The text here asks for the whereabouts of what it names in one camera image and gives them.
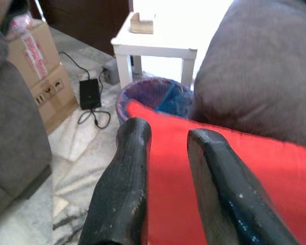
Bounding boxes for grey box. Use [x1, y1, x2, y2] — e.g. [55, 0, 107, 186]
[101, 59, 119, 85]

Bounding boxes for brown cardboard box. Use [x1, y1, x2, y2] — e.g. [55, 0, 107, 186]
[6, 19, 79, 135]

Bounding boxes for dark wooden cabinet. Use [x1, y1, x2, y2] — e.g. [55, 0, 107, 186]
[30, 0, 133, 56]

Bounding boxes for grey sofa cushion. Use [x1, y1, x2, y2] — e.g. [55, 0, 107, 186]
[191, 0, 306, 149]

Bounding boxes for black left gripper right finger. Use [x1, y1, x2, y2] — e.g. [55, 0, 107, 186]
[187, 128, 300, 245]

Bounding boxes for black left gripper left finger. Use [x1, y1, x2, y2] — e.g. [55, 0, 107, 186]
[78, 117, 152, 245]

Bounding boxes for white side table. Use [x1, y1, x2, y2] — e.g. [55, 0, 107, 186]
[111, 11, 198, 89]

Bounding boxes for bin with blue liner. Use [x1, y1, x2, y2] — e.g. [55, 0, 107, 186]
[116, 78, 194, 127]

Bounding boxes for black adapter cable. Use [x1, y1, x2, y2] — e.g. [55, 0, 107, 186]
[59, 52, 112, 129]

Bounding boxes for pink plastic package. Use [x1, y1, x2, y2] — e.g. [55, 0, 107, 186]
[9, 14, 33, 30]

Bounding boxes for red pillow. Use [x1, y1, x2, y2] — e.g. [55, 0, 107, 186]
[126, 99, 306, 245]

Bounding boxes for black power adapter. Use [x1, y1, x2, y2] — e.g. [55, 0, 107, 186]
[79, 78, 102, 110]

